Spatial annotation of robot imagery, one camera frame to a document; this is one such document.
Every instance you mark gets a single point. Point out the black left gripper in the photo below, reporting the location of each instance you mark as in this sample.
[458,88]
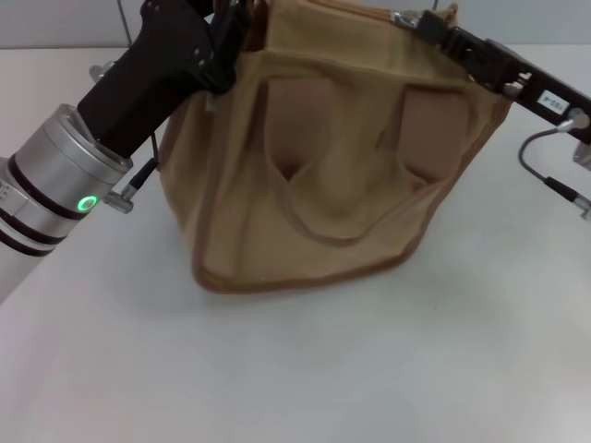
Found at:
[148,74]

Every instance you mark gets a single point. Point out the silver metal zipper pull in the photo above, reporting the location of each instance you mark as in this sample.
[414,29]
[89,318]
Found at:
[406,17]

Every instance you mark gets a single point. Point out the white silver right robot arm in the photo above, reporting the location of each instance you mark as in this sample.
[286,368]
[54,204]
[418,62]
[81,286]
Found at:
[584,157]

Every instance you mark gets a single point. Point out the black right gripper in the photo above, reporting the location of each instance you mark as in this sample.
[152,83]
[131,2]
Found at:
[531,78]

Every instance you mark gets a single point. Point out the khaki canvas food bag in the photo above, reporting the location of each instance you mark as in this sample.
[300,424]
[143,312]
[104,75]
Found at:
[332,161]

